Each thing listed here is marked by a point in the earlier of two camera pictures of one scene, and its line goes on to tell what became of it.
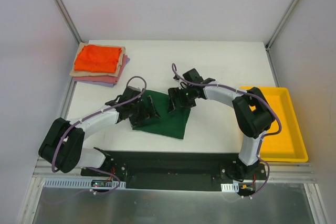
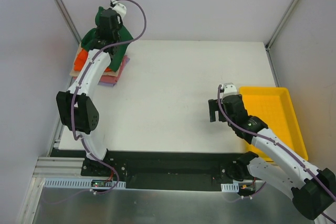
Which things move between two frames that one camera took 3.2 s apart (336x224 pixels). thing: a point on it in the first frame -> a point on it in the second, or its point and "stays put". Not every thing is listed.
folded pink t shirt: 106,80 stays put
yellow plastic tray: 289,145 stays put
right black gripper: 179,99 -> 217,109
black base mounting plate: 177,171 stays put
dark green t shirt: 172,124 -> 124,40
